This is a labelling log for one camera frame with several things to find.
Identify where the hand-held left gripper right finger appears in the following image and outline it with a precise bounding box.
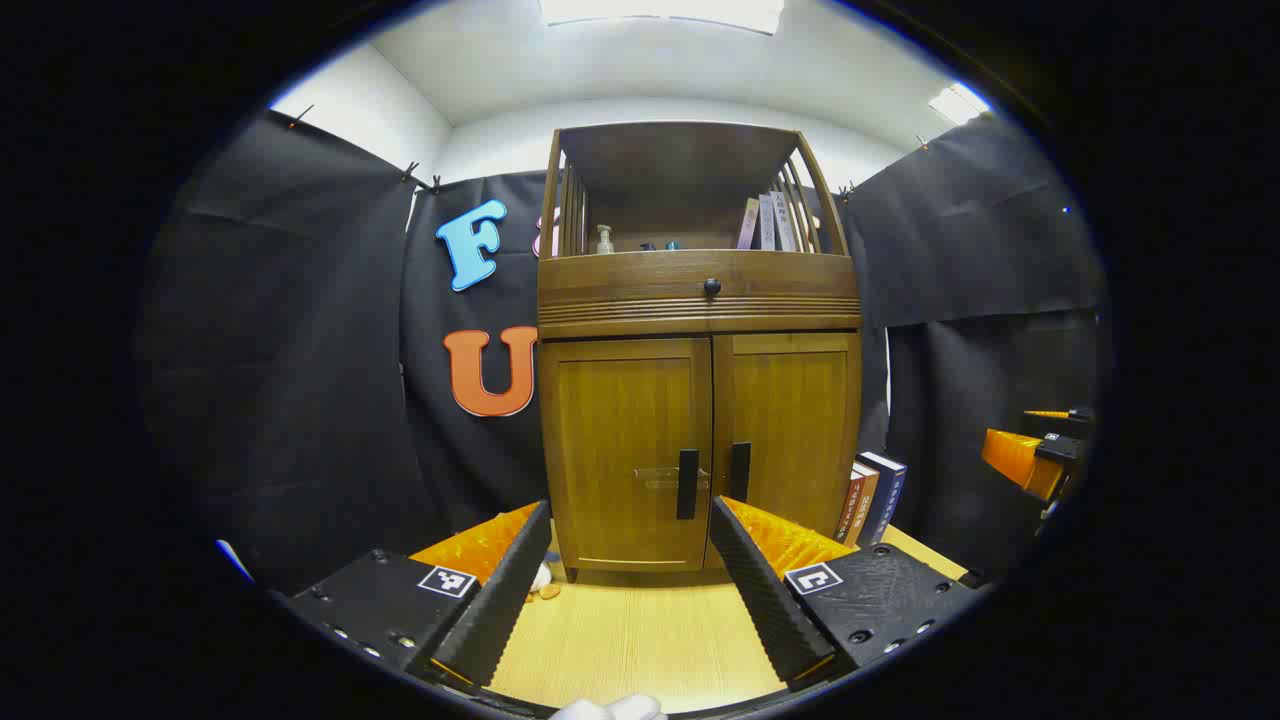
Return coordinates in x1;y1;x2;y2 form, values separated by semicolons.
708;495;989;693

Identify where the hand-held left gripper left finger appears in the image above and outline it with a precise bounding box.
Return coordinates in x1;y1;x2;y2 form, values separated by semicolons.
285;500;553;693

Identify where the plain wooden cabinet door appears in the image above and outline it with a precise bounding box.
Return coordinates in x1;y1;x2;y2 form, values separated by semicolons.
712;332;863;571

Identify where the wooden cabinet door with tape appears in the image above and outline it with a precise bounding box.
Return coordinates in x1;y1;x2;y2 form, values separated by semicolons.
540;338;713;573

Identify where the wooden double-door shoe cabinet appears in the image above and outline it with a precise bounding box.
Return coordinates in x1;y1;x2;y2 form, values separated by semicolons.
536;122;863;586

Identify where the red-brown book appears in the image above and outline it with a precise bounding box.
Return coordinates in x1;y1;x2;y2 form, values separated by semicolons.
835;463;866;544

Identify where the dark blue book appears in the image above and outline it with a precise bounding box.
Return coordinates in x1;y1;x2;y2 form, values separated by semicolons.
858;451;908;548

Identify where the tan book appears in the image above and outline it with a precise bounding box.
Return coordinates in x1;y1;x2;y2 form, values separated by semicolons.
850;465;881;546

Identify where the white cloth lump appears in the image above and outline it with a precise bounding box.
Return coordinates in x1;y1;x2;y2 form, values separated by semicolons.
548;694;669;720

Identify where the black backdrop cloth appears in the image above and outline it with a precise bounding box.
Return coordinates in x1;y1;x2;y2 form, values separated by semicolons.
140;110;1106;596

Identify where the small ceiling light panel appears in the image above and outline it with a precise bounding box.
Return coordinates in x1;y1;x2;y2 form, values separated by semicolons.
928;82;991;126

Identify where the large ceiling light panel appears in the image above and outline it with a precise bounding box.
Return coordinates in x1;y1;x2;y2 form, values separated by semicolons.
540;0;786;36

